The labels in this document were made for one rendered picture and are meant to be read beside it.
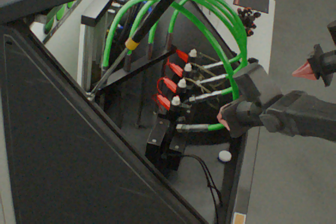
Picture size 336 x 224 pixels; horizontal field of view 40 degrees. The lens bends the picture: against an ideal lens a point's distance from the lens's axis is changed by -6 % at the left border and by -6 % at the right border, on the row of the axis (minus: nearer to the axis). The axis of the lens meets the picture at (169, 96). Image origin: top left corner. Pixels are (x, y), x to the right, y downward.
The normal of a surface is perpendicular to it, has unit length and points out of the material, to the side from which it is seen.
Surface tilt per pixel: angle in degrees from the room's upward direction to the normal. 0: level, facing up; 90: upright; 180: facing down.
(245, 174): 0
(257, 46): 0
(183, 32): 90
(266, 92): 49
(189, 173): 0
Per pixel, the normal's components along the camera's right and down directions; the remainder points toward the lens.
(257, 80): 0.29, -0.10
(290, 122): -0.81, 0.50
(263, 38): 0.15, -0.77
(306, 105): -0.45, -0.83
